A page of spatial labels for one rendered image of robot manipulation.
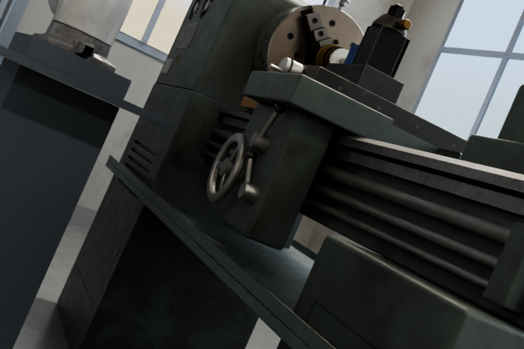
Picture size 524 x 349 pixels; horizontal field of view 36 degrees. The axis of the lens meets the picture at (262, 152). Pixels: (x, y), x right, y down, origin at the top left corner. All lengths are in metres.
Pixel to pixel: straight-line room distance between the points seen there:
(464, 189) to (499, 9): 3.72
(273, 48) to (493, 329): 1.40
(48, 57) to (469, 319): 1.21
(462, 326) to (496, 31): 3.91
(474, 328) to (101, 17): 1.26
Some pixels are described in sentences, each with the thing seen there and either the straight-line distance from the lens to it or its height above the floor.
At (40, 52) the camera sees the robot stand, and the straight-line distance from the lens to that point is 1.87.
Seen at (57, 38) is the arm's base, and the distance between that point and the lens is 1.92.
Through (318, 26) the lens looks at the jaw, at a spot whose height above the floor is 1.16.
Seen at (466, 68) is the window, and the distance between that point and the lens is 4.81.
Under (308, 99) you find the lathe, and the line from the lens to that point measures 1.50.
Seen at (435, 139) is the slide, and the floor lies 0.94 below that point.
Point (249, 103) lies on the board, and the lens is 2.08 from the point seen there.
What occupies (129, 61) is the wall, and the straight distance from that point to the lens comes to 4.71.
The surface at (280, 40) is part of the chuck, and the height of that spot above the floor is 1.08.
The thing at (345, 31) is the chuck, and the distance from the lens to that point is 2.31.
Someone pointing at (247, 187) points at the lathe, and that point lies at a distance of 1.54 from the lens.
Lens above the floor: 0.73
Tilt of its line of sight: 1 degrees up
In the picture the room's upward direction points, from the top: 24 degrees clockwise
